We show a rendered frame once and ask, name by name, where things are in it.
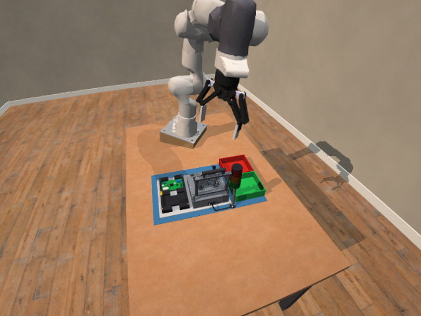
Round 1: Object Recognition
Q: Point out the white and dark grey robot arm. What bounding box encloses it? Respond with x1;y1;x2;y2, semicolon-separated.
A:
168;0;269;138

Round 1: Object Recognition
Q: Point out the green circuit board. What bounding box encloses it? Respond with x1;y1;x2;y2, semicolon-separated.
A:
162;179;184;191

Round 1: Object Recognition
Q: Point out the green bin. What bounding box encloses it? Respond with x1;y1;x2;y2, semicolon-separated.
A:
235;171;266;202

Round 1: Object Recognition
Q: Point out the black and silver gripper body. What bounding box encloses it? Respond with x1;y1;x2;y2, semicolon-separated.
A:
213;69;240;101

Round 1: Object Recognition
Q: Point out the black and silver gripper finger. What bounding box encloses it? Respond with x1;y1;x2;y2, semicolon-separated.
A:
196;78;221;122
224;91;249;140

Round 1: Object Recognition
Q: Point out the red open-top bin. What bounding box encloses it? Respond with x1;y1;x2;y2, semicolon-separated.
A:
219;155;254;173

